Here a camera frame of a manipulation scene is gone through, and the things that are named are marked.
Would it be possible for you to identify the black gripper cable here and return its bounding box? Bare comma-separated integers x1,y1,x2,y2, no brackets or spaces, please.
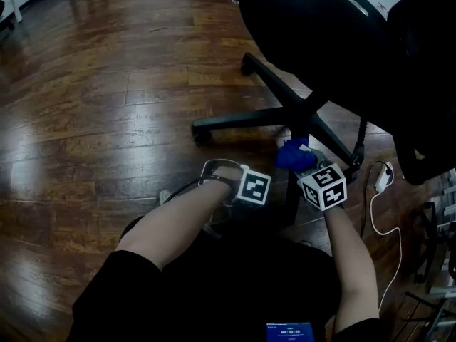
163,178,209,204

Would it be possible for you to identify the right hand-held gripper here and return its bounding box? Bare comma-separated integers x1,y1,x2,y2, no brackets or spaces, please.
292,149,348,212

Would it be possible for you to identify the white power adaptor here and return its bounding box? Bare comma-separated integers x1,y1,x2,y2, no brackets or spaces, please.
373,161,395,193

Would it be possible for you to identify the phone with blue screen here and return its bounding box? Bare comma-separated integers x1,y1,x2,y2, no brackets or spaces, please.
265,321,316,342

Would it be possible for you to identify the black left wrist strap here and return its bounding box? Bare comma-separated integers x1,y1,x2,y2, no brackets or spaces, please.
202,174,238,185

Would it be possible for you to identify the blue cloth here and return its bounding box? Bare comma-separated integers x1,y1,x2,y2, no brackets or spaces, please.
274,137,318,172

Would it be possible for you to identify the thin black cable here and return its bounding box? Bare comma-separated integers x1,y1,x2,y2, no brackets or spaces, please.
359,160,393,238

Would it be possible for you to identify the black metal stand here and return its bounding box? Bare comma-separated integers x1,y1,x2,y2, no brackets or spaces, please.
413,201,439,284

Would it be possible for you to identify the person's left forearm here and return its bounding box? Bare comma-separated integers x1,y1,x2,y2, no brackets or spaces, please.
115,165,243,272

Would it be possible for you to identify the black coiled cord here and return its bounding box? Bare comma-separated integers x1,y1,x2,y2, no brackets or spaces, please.
351,115,368,167

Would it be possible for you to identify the grey metal rack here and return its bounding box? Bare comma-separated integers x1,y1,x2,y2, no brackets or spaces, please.
430,169,456,338

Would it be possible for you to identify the white cable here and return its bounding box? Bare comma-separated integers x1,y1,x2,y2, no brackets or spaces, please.
369,190,403,313

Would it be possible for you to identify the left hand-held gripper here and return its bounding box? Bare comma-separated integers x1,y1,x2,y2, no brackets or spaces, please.
200,157,272,206

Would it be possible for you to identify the person's right forearm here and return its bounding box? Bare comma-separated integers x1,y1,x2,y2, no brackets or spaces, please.
323,204,380,334

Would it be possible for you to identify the black office chair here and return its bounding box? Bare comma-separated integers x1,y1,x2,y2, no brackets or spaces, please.
191,0,456,227

